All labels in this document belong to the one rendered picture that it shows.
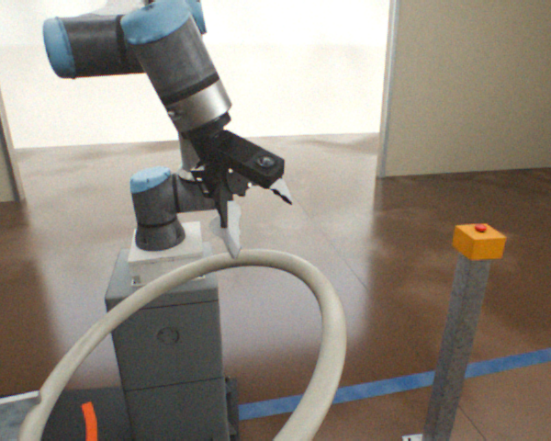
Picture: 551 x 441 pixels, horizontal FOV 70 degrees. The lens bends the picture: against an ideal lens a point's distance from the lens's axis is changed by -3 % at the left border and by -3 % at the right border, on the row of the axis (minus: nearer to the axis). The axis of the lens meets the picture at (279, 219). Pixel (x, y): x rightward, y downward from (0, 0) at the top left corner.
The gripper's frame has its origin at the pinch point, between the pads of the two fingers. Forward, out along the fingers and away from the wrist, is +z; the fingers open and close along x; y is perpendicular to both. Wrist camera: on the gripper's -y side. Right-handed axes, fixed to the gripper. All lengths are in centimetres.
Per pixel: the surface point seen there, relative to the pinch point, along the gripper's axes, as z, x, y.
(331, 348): 4.0, 13.9, -20.8
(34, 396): 2.4, 39.5, 15.7
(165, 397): 82, 16, 91
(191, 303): 48, -8, 75
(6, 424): 4.4, 44.6, 18.7
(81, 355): 5.1, 31.1, 20.7
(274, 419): 134, -13, 83
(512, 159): 319, -590, 141
